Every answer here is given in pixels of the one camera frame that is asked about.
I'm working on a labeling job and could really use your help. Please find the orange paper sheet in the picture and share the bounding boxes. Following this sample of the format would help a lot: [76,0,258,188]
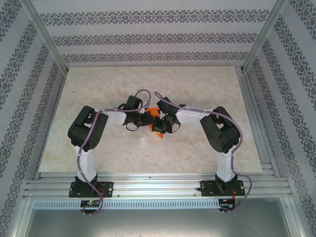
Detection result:
[147,107,165,139]

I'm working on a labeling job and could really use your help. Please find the grey metal sheet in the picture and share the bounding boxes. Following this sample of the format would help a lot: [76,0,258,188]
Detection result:
[9,197,307,237]

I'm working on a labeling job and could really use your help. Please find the circuit board with green light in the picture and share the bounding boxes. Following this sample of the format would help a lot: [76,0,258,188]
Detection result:
[80,200,102,208]

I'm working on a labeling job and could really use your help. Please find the small circuit board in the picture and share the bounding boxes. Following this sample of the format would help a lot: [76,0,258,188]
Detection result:
[220,198,236,211]

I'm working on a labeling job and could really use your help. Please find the aluminium mounting rail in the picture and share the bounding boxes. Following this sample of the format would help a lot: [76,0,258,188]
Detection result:
[23,172,290,199]

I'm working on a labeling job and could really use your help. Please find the slotted grey cable duct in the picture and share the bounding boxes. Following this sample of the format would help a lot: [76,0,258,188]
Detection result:
[33,199,221,210]

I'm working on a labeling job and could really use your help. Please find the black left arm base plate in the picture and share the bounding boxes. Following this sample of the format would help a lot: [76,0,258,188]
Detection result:
[69,182,114,198]

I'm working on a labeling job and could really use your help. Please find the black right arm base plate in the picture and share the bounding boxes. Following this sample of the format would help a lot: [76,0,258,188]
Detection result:
[200,180,245,198]

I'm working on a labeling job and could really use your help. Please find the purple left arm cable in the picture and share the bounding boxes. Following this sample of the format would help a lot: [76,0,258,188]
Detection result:
[77,88,153,217]

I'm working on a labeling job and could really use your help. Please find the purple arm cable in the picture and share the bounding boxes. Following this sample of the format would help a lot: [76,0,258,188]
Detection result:
[77,88,153,217]
[154,91,252,215]

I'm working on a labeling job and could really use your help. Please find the thin aluminium side rail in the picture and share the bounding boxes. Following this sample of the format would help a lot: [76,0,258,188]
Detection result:
[34,70,68,180]

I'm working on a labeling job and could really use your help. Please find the wide aluminium side rail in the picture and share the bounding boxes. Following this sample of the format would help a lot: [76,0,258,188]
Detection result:
[236,66,281,178]

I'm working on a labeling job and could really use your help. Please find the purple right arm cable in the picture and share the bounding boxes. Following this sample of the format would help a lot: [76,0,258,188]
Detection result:
[154,91,252,215]

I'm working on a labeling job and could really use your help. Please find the aluminium frame post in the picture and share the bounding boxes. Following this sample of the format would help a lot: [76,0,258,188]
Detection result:
[243,0,289,72]
[21,0,69,72]

